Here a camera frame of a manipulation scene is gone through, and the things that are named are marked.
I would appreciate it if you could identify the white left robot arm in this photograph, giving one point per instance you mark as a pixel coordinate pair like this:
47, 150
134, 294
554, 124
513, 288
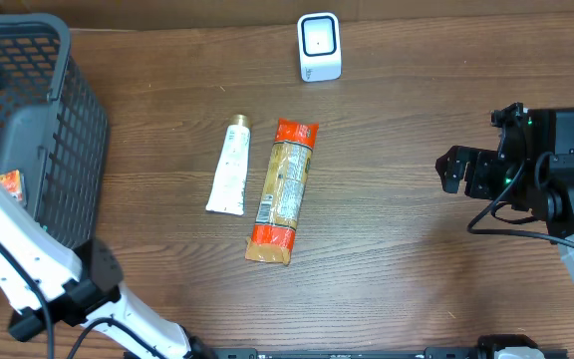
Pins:
47, 283

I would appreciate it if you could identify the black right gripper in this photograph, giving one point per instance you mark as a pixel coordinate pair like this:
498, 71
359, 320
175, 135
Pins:
466, 164

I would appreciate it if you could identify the grey plastic mesh basket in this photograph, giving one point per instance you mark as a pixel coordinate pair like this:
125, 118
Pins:
53, 129

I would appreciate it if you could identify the white tube with gold cap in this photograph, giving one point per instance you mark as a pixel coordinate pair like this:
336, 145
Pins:
229, 182

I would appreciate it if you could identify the white barcode scanner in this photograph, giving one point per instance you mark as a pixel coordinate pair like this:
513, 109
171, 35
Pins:
319, 44

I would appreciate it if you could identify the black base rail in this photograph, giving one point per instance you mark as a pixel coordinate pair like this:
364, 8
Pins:
494, 346

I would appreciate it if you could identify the small orange sachet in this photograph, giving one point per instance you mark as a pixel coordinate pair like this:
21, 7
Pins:
13, 183

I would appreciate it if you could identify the orange long snack packet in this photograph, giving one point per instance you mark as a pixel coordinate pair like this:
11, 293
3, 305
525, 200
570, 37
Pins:
273, 235

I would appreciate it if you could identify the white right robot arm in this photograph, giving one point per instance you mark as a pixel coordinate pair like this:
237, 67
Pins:
528, 181

